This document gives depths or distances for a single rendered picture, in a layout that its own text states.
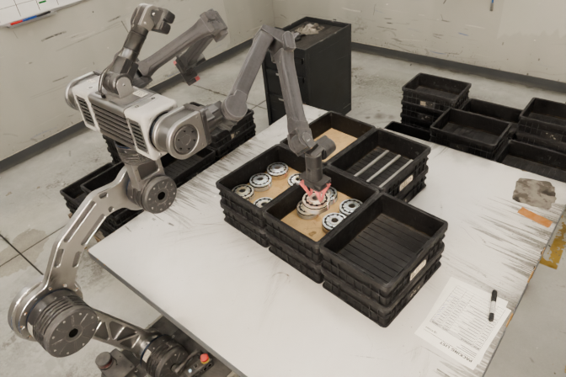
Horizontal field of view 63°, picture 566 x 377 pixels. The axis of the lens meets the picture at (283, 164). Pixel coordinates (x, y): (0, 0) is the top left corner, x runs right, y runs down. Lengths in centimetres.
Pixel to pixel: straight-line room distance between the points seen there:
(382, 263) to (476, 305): 36
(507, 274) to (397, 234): 43
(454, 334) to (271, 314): 64
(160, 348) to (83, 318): 54
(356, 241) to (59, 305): 107
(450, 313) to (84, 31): 387
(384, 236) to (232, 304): 64
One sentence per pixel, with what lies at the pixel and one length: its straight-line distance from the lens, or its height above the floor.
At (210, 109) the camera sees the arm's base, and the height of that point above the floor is 148.
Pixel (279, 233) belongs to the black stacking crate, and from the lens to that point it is 184.
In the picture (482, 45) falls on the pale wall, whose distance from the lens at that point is 502.
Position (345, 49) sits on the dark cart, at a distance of 380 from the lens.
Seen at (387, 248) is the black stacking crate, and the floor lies 83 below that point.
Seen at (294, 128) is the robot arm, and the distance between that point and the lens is 156.
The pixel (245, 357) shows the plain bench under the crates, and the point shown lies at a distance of 171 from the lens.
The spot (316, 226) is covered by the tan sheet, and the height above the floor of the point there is 83.
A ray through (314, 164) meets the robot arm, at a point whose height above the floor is 122.
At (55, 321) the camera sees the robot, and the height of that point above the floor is 96.
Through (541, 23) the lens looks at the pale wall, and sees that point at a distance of 482.
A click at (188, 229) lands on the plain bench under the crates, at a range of 219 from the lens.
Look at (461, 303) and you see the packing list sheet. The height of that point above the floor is 70.
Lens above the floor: 213
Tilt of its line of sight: 35 degrees down
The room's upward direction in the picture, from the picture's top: 6 degrees counter-clockwise
